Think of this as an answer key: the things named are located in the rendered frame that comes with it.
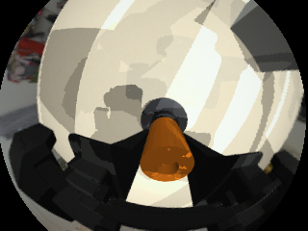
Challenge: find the orange knob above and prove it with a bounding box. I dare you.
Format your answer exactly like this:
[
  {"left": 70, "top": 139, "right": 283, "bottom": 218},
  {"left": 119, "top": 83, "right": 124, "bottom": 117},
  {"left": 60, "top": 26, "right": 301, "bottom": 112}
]
[{"left": 140, "top": 118, "right": 195, "bottom": 182}]

